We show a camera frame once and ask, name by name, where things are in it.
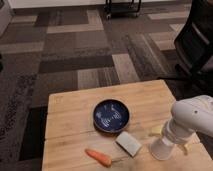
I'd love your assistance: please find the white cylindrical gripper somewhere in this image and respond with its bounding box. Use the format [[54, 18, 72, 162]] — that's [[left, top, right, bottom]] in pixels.
[[149, 119, 195, 154]]

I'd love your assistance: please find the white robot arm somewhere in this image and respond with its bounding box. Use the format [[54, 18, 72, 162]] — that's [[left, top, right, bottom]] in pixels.
[[150, 95, 213, 160]]

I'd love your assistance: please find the blue ceramic bowl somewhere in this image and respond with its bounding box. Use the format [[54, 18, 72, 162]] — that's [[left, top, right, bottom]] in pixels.
[[93, 99, 130, 133]]

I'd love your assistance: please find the black office chair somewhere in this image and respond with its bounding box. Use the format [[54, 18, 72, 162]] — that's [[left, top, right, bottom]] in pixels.
[[173, 0, 213, 94]]

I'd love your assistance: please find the orange carrot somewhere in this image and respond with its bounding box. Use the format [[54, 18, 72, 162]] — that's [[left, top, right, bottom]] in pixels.
[[85, 148, 118, 167]]

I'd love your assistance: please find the white ceramic cup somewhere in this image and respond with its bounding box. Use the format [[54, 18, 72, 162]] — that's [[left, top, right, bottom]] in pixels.
[[149, 137, 175, 161]]

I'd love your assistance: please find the white rectangular sponge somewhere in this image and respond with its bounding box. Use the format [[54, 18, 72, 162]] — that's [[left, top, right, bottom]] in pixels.
[[116, 131, 142, 157]]

